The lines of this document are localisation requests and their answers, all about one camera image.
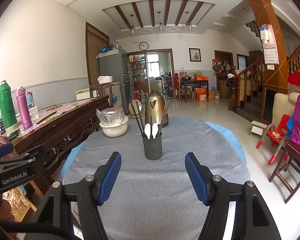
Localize dark chopstick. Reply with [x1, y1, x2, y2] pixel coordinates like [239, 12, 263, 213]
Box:
[132, 101, 145, 138]
[130, 100, 145, 137]
[158, 99, 170, 135]
[156, 100, 169, 137]
[135, 100, 146, 137]

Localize purple water bottle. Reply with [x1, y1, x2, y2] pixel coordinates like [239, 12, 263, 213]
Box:
[16, 86, 33, 129]

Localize green thermos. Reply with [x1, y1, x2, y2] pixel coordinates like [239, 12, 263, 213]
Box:
[0, 80, 18, 133]

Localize dark wooden sideboard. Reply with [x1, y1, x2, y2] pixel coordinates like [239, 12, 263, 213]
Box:
[12, 95, 110, 196]

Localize brown wooden stool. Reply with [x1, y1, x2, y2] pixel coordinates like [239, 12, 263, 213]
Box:
[269, 140, 300, 204]

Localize red plastic stool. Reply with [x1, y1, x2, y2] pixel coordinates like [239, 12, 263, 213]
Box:
[256, 114, 290, 165]

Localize small white step stool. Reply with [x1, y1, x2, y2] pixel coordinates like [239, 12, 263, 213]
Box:
[249, 120, 267, 136]

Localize grey table cloth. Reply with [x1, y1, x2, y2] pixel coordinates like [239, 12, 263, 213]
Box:
[63, 116, 250, 239]

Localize white plastic basin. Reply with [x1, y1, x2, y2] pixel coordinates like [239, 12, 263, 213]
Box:
[100, 116, 129, 138]

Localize clear plastic bag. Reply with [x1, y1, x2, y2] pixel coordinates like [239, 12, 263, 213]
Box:
[96, 107, 125, 126]

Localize cream chair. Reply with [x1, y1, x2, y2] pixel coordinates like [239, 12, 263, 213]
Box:
[271, 92, 300, 127]

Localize dark grey utensil holder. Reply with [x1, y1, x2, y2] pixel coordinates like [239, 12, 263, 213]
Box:
[142, 134, 162, 160]

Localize white spoon left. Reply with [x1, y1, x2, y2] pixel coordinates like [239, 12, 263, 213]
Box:
[144, 123, 151, 139]

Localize white spoon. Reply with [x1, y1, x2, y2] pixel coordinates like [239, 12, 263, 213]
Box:
[152, 123, 159, 139]
[144, 123, 151, 139]

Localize wooden stair railing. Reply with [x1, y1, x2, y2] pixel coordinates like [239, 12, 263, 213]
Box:
[229, 56, 264, 112]

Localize white spoon right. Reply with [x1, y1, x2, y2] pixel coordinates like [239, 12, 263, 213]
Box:
[152, 123, 159, 139]

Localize dark chopstick in holder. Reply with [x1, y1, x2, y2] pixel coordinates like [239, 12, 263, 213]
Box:
[130, 100, 145, 137]

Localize bronze electric kettle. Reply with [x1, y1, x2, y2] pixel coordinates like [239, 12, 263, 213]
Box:
[145, 89, 165, 125]

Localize grey refrigerator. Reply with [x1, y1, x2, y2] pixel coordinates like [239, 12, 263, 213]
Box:
[97, 48, 134, 114]

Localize framed wall picture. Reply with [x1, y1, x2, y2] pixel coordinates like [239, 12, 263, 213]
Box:
[189, 48, 202, 62]

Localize wall calendar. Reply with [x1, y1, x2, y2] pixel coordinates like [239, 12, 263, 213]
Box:
[259, 24, 279, 64]

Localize round wall clock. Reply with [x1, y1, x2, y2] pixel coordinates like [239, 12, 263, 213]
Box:
[139, 41, 149, 51]

